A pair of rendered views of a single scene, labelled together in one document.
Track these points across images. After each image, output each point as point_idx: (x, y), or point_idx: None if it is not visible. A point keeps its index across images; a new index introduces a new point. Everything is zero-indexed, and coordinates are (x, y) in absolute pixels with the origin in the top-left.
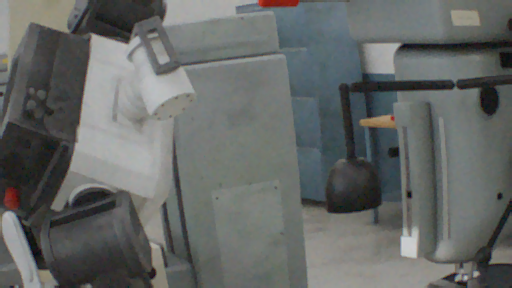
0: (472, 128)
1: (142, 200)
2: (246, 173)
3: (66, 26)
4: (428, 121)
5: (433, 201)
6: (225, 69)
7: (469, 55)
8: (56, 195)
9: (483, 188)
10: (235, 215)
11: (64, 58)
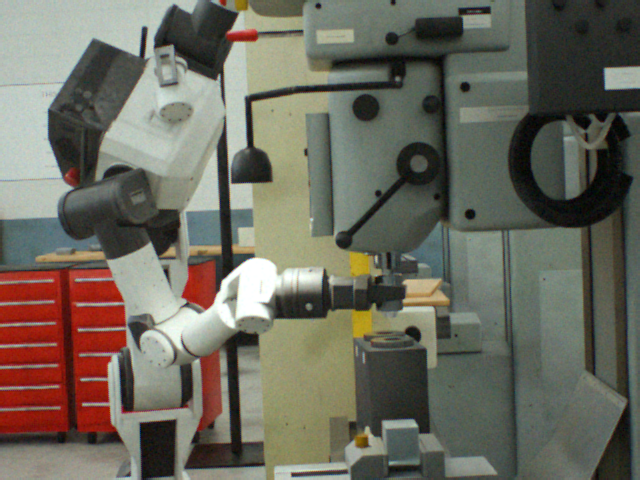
0: (346, 131)
1: (158, 177)
2: (580, 257)
3: None
4: (325, 127)
5: (328, 192)
6: (566, 145)
7: (349, 70)
8: (96, 171)
9: (356, 183)
10: (563, 300)
11: (118, 71)
